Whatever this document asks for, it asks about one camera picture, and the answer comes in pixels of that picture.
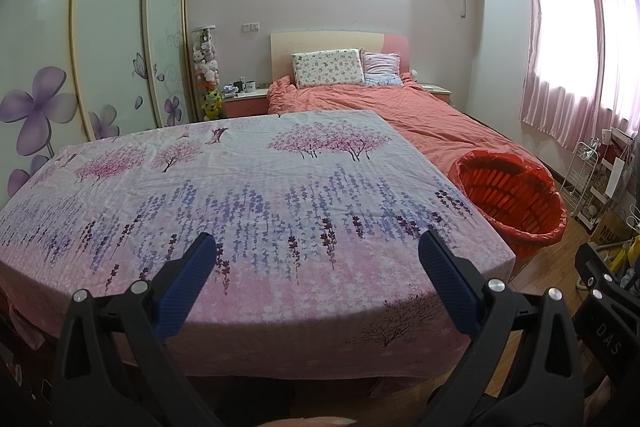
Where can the pink curtain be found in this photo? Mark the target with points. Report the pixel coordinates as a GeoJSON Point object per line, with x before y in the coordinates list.
{"type": "Point", "coordinates": [620, 57]}
{"type": "Point", "coordinates": [560, 97]}

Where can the flower print sliding wardrobe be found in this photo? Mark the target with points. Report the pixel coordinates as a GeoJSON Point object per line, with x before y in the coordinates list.
{"type": "Point", "coordinates": [100, 47]}

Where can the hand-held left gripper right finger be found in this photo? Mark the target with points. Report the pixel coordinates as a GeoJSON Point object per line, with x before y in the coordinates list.
{"type": "Point", "coordinates": [450, 287]}

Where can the pink white nightstand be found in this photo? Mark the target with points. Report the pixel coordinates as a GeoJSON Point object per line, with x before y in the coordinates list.
{"type": "Point", "coordinates": [435, 92]}
{"type": "Point", "coordinates": [245, 104]}

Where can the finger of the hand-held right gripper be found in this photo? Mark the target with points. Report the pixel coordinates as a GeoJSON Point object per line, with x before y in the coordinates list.
{"type": "Point", "coordinates": [607, 267]}

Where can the clear tube of plush toys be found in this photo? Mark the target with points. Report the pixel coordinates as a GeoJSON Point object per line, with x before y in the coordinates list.
{"type": "Point", "coordinates": [206, 72]}

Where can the cream pink headboard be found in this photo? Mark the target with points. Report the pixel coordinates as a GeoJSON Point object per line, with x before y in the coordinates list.
{"type": "Point", "coordinates": [325, 41]}

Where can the white wall socket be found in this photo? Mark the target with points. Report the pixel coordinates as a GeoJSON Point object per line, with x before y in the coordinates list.
{"type": "Point", "coordinates": [250, 27]}

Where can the white shelf cart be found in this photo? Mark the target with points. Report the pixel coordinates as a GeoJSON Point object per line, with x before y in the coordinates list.
{"type": "Point", "coordinates": [612, 207]}

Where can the orange plastic laundry basket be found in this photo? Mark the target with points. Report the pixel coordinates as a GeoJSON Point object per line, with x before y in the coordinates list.
{"type": "Point", "coordinates": [505, 202]}

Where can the mug on nightstand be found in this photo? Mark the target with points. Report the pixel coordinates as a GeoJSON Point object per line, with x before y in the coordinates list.
{"type": "Point", "coordinates": [250, 85]}

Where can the floral pink tablecloth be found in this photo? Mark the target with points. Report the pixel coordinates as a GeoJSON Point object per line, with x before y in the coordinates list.
{"type": "Point", "coordinates": [250, 217]}

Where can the yellow bag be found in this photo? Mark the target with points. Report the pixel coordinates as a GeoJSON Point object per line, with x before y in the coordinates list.
{"type": "Point", "coordinates": [627, 257]}

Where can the brown cardboard box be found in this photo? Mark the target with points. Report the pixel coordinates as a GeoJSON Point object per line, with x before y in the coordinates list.
{"type": "Point", "coordinates": [610, 232]}

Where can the bed with coral duvet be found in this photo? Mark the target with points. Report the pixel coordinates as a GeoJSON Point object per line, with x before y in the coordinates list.
{"type": "Point", "coordinates": [440, 127]}

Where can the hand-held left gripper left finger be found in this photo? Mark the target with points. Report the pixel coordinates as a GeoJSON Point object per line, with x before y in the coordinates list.
{"type": "Point", "coordinates": [186, 287]}

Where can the pink striped pillow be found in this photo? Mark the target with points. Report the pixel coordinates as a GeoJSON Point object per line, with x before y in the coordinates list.
{"type": "Point", "coordinates": [382, 67]}

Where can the white floral pillow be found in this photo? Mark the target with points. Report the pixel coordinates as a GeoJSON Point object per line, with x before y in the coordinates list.
{"type": "Point", "coordinates": [327, 69]}

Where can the red plastic bag liner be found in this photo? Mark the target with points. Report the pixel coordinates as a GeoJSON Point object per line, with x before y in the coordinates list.
{"type": "Point", "coordinates": [545, 212]}

